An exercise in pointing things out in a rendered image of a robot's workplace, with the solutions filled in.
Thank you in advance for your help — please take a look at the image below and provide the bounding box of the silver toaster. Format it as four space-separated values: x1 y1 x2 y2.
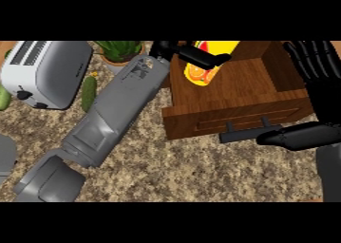
0 40 95 111

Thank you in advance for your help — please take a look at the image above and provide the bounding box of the potted green plant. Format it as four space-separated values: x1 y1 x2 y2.
93 40 146 76

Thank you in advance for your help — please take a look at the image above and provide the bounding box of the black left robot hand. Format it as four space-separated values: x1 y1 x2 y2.
148 40 233 71

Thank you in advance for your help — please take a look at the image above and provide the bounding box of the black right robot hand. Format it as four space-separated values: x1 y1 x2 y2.
255 40 341 152

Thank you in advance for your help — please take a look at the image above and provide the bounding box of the open wooden drawer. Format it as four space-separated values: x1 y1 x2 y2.
159 40 313 110

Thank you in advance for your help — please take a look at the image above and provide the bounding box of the wooden drawer front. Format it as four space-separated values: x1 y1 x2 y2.
159 88 320 141

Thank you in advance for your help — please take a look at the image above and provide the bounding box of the green cucumber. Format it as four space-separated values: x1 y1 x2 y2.
0 83 13 112
78 71 99 113

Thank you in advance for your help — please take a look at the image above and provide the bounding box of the dark drawer handle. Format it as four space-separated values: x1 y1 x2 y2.
217 116 285 144

